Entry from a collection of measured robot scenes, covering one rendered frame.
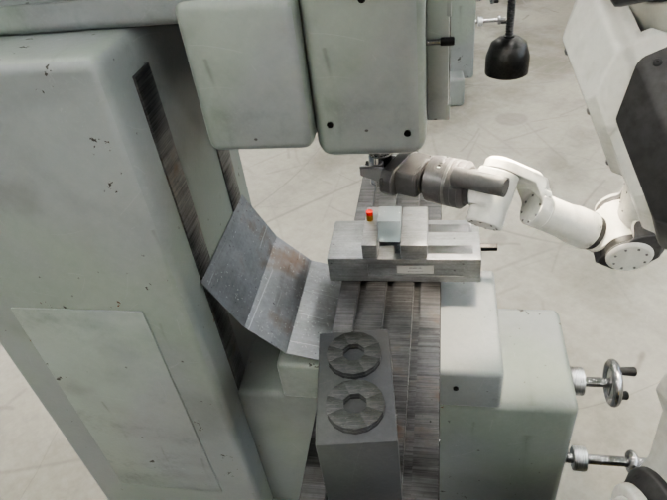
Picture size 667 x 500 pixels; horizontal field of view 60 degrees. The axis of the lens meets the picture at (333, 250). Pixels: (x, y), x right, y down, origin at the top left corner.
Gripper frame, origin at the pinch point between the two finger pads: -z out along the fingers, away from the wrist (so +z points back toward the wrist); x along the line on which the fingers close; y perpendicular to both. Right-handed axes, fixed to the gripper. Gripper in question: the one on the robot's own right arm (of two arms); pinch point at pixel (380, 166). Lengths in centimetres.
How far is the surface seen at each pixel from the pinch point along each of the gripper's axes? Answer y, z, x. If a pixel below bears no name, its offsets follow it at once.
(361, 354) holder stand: 14.3, 14.0, 32.8
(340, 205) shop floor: 123, -110, -130
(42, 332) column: 25, -56, 52
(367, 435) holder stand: 14, 23, 45
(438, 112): -11.9, 11.0, -2.9
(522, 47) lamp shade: -22.5, 23.0, -9.1
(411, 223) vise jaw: 21.9, -0.3, -11.7
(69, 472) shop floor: 122, -108, 54
